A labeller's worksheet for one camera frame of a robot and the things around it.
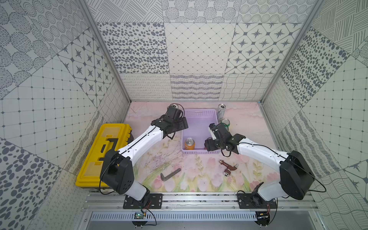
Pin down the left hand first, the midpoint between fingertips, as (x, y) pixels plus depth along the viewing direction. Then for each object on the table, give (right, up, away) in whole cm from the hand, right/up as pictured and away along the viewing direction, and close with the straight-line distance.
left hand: (181, 121), depth 85 cm
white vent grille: (-2, -47, -15) cm, 49 cm away
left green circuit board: (-21, -47, -14) cm, 53 cm away
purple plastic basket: (+12, -1, +17) cm, 21 cm away
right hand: (+18, -14, +2) cm, 23 cm away
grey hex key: (-10, -33, -4) cm, 35 cm away
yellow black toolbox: (-40, -9, -6) cm, 41 cm away
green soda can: (+30, -1, +10) cm, 31 cm away
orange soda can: (+5, -13, -1) cm, 14 cm away
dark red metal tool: (+27, -29, -4) cm, 40 cm away
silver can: (+27, +6, +15) cm, 32 cm away
